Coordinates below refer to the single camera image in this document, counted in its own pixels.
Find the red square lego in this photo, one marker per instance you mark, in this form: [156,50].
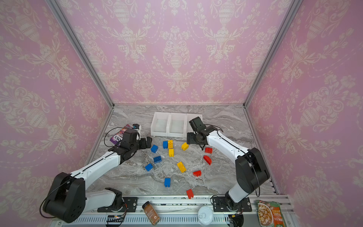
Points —
[209,150]

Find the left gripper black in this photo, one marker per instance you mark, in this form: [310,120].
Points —
[149,142]

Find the white three-compartment bin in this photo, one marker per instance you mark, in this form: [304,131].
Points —
[172,124]

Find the purple snack bag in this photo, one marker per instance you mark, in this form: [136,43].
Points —
[119,135]

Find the yellow square lego centre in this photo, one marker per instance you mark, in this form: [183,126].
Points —
[171,152]

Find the brown spice jar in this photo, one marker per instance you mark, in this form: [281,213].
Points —
[151,213]

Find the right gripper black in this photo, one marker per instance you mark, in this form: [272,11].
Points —
[190,138]

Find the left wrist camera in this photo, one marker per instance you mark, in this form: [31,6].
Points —
[137,127]

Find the blue studded lego centre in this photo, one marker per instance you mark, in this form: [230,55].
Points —
[157,159]

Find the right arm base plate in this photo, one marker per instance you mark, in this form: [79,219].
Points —
[223,204]

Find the yellow long lego upright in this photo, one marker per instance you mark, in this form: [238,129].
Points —
[170,144]

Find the small circuit board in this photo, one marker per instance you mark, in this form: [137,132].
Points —
[114,219]

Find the blue lego bottom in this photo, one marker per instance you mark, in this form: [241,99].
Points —
[167,182]

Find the aluminium front rail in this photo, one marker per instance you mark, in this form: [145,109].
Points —
[180,211]

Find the yellow long lego lower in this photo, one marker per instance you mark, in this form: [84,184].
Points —
[181,167]

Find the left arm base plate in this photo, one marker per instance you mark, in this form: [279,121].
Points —
[126,204]

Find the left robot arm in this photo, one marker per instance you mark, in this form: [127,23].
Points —
[68,197]

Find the green noodle packet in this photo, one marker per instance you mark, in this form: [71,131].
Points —
[270,214]

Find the white round lid cup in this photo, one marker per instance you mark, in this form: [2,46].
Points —
[205,216]

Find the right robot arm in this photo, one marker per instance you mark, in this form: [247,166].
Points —
[250,166]

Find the red long lego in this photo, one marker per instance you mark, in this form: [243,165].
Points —
[207,159]

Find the red lego table edge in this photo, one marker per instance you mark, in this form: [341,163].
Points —
[190,193]

